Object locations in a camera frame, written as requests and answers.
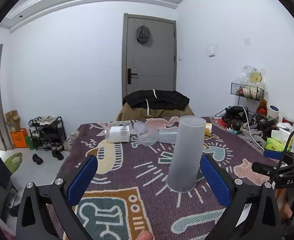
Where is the frosted tall plastic cup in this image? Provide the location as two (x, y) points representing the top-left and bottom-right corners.
(167, 115), (206, 193)

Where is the frosted plastic cup lying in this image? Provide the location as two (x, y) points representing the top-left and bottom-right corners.
(158, 127), (178, 144)

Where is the person's right hand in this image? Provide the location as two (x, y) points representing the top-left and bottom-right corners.
(277, 189), (293, 220)

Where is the person's left hand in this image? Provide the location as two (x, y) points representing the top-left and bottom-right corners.
(135, 230), (154, 240)

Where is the green wet wipes pack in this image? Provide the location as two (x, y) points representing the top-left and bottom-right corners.
(264, 138), (285, 152)

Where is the grey fleece cloth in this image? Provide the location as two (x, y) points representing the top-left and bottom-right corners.
(238, 128), (266, 148)

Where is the white tape roll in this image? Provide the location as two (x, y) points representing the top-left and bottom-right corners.
(267, 105), (280, 119)

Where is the brown plush toy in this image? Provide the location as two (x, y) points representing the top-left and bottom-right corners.
(256, 99), (268, 116)

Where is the cartoon boy figurine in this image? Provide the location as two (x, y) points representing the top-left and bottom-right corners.
(230, 120), (243, 134)

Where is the yellow label drink bottle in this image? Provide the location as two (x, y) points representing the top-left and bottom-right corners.
(205, 122), (212, 137)

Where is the green floor mat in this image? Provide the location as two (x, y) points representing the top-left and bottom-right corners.
(4, 152), (22, 173)

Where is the plastic bag on basket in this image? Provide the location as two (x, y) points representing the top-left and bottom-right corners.
(239, 65), (264, 86)

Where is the orange box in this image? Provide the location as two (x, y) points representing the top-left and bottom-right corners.
(11, 128), (28, 148)

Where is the black shoe rack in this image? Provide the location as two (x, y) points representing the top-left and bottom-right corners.
(27, 116), (67, 151)

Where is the purple patterned woven blanket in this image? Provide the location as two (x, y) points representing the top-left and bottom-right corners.
(47, 115), (287, 240)

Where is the cardboard box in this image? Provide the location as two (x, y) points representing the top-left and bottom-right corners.
(5, 110), (21, 132)

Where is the black jacket on chair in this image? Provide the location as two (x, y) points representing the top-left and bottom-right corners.
(123, 89), (190, 110)

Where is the clear plastic water bottle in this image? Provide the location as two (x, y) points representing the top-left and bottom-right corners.
(104, 121), (159, 146)

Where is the brown chair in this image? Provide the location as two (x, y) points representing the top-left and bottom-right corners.
(116, 103), (194, 121)

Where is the grey door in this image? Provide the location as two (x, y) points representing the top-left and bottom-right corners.
(122, 14), (177, 97)

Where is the grey cap on door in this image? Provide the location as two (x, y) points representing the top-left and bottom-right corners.
(136, 25), (151, 44)

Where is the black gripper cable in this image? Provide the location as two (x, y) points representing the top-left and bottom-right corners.
(268, 127), (294, 183)

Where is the white cable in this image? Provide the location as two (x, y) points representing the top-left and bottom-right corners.
(238, 104), (265, 151)

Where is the black desk wire basket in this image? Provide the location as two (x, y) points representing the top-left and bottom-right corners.
(214, 106), (261, 127)

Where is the black wire wall basket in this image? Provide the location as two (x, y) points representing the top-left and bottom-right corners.
(230, 82), (264, 101)

